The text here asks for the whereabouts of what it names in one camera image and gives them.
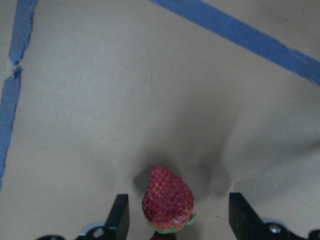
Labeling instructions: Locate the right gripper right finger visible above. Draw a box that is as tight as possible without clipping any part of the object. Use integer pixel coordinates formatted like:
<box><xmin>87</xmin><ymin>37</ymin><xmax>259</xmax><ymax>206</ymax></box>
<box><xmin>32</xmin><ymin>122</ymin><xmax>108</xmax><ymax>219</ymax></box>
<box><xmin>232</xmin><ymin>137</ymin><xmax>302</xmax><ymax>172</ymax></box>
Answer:
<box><xmin>228</xmin><ymin>192</ymin><xmax>264</xmax><ymax>240</ymax></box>

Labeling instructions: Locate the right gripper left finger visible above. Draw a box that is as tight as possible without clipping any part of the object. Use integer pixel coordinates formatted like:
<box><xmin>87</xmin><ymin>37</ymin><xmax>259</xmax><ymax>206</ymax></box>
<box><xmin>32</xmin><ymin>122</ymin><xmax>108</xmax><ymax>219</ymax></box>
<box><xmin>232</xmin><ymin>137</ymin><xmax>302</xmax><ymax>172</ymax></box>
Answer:
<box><xmin>104</xmin><ymin>194</ymin><xmax>130</xmax><ymax>240</ymax></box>

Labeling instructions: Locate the red strawberry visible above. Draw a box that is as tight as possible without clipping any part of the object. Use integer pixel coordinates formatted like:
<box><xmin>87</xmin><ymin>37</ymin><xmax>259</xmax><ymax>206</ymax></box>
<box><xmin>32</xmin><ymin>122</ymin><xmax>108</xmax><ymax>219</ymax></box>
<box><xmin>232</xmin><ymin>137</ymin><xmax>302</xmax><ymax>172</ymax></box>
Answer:
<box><xmin>141</xmin><ymin>165</ymin><xmax>196</xmax><ymax>235</ymax></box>
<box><xmin>150</xmin><ymin>231</ymin><xmax>177</xmax><ymax>240</ymax></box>

